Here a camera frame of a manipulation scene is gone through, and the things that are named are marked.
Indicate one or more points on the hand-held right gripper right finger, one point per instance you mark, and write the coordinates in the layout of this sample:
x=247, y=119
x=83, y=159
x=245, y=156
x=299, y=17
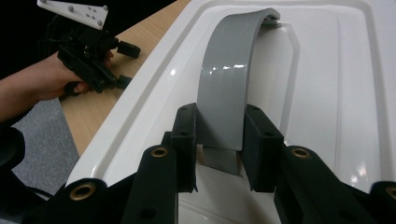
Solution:
x=263, y=149

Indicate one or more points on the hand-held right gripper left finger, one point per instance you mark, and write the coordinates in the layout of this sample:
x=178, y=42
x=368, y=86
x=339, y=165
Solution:
x=183, y=146

